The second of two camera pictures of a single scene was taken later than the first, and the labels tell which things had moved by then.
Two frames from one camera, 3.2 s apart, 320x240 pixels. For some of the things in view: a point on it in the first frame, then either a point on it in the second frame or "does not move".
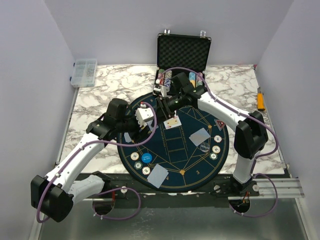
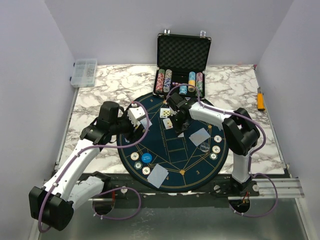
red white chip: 146,170 does not move
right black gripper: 163,103 -> 179,129
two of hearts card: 173,122 does not move
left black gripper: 137,135 does not move
